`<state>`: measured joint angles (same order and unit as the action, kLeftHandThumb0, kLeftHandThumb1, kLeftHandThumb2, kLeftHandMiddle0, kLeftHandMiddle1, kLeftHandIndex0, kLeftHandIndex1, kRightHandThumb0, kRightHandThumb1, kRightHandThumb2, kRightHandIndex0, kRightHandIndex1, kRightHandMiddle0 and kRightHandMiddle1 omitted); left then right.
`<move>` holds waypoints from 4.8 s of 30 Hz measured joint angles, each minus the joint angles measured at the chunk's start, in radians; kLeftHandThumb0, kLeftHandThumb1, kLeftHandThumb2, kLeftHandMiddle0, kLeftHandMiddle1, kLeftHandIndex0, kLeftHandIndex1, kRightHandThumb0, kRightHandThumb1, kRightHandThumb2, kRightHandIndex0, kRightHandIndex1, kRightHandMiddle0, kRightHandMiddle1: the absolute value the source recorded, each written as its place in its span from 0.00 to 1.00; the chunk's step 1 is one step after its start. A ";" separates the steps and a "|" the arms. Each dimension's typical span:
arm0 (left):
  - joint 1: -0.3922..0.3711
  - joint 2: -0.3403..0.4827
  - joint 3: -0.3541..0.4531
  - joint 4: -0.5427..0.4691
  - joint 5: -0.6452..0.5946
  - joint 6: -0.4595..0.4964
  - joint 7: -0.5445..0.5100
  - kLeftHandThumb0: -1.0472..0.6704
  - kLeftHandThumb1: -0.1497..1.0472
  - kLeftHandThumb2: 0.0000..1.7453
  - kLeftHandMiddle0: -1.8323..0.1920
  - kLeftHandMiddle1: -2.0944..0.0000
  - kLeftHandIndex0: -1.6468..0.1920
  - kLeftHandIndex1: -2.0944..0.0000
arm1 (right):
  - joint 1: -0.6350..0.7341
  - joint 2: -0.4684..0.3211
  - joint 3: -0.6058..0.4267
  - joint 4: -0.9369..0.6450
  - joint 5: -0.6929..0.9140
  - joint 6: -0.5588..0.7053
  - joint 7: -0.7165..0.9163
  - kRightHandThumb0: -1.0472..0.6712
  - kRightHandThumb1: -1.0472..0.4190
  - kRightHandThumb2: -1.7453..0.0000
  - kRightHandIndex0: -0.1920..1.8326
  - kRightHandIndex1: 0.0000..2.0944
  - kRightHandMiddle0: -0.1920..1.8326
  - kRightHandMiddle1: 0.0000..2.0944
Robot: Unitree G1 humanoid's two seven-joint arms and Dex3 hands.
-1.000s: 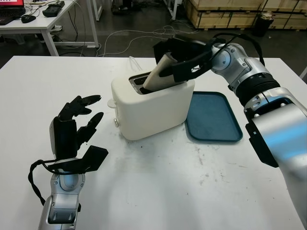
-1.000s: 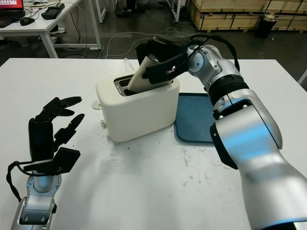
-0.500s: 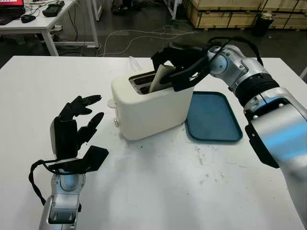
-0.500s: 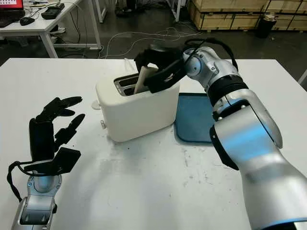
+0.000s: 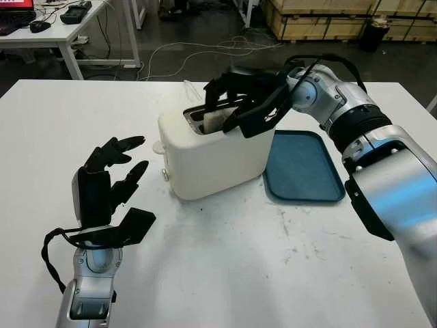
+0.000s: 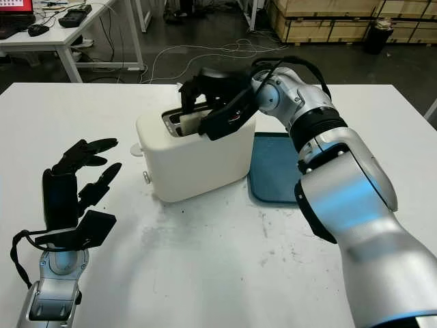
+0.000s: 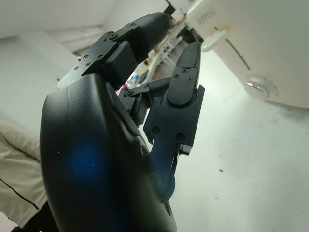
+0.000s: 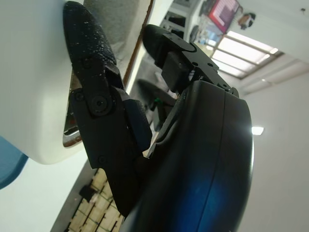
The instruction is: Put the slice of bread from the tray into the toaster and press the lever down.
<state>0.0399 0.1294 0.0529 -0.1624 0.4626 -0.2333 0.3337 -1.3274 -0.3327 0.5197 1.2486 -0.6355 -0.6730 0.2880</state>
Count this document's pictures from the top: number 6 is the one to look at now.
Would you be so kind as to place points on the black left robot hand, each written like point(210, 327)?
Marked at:
point(59, 198)

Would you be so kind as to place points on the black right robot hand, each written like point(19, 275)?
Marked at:
point(215, 80)

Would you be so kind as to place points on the slice of white bread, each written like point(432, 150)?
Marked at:
point(191, 123)

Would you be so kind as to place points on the cream two-slot toaster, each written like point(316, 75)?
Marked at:
point(198, 167)

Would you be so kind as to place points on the cream toaster lever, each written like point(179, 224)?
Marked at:
point(137, 149)

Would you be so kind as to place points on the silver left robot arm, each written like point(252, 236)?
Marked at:
point(51, 294)

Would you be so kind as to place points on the silver toaster knob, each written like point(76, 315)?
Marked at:
point(147, 177)

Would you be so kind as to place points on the blue plastic tray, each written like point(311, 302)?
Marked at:
point(273, 164)

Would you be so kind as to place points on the white power strip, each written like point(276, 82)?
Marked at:
point(83, 43)

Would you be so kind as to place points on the black handheld controller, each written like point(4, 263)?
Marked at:
point(73, 16)

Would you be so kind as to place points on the white office desk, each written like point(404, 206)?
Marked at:
point(61, 37)

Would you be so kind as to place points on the black trash bin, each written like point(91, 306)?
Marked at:
point(377, 39)

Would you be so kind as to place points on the black computer mouse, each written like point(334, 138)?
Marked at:
point(38, 30)

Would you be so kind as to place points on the black laptop with red screen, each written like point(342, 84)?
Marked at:
point(12, 20)

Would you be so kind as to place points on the grey table leg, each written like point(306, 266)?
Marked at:
point(432, 114)

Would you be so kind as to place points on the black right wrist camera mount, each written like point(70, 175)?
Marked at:
point(228, 119)

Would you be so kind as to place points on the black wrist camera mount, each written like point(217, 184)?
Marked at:
point(228, 119)
point(95, 227)

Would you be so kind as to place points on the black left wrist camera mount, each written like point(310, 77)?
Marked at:
point(95, 227)

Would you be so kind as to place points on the white table frame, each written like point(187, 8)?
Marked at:
point(249, 15)
point(145, 18)

